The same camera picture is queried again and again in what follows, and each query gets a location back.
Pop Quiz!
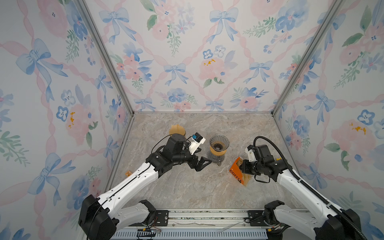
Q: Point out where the orange coffee filter pack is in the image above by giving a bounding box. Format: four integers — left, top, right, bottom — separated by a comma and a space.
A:
229, 157, 252, 187

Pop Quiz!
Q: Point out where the grey glass dripper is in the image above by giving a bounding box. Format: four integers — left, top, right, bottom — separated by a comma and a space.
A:
210, 135, 230, 152

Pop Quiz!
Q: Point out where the brown paper coffee filter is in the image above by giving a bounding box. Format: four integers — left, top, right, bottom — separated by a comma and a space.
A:
169, 125, 186, 137

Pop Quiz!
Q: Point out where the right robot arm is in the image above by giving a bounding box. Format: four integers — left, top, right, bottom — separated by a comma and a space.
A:
240, 145, 366, 240

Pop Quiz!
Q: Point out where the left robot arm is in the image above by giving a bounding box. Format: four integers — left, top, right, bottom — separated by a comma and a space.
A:
78, 133, 212, 240

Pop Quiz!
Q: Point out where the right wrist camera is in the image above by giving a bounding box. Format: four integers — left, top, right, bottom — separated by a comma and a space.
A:
245, 145, 256, 162

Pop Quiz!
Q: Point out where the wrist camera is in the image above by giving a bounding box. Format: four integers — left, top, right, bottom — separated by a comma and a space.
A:
245, 145, 256, 162
189, 133, 206, 155

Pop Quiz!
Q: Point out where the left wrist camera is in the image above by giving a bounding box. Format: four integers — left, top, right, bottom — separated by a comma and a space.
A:
189, 133, 206, 155

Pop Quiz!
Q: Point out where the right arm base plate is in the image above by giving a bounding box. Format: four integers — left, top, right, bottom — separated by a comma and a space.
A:
245, 210, 268, 227

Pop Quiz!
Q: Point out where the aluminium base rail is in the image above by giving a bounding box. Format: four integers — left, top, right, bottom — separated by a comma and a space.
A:
110, 209, 283, 240

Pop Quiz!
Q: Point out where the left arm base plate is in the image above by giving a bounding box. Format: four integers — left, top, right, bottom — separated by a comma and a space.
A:
143, 210, 170, 227

